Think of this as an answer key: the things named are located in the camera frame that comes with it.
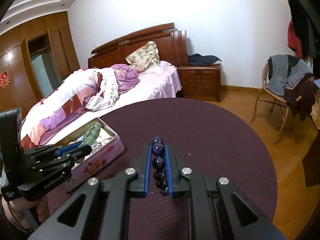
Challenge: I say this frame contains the bed with pink sheet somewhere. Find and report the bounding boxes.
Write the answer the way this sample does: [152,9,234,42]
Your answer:
[19,60,182,151]

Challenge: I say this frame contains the purple bead bracelet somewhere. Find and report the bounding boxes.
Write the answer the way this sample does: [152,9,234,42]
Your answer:
[151,136,169,197]

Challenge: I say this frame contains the wooden wardrobe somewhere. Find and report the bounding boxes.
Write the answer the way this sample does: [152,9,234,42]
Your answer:
[1,12,80,115]

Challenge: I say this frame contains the grey clothes on chair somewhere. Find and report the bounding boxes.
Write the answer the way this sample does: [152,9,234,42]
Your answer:
[266,55,311,96]

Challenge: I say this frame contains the dark folded clothes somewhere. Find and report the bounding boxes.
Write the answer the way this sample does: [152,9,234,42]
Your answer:
[188,53,222,66]

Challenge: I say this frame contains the green jade bangle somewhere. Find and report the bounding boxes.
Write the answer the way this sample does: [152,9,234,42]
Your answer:
[82,122,101,146]

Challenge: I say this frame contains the dark maroon garment on chair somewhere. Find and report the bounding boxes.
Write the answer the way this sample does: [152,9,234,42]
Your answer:
[284,73,317,121]

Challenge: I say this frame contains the hanging dark coats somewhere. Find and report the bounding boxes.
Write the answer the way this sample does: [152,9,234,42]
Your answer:
[288,0,317,59]

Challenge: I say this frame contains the dark wooden headboard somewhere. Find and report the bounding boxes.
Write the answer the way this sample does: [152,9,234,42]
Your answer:
[87,22,189,69]

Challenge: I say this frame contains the red hanging jacket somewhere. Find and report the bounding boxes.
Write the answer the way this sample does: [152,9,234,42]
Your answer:
[287,21,303,59]

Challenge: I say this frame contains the rattan chair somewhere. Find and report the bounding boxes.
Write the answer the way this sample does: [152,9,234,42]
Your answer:
[251,62,291,145]

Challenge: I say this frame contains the red paper wall decoration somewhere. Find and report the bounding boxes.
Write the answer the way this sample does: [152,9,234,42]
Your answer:
[0,72,10,88]

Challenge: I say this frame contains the floral pillow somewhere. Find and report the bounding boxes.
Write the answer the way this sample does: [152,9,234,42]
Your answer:
[125,41,160,74]

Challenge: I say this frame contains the wooden nightstand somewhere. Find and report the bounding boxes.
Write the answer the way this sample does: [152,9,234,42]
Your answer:
[178,64,221,102]

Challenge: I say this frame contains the left hand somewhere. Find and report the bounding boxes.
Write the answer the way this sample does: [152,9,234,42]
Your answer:
[2,195,50,231]

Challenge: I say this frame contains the purple garment on bed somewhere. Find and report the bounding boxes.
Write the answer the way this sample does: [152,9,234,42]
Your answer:
[111,64,138,94]

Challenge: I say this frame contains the pink patchwork quilt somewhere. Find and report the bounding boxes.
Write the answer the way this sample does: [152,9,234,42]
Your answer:
[21,68,118,150]

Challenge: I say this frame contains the pink rectangular tin box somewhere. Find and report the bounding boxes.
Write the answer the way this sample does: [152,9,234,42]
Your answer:
[55,118,125,192]

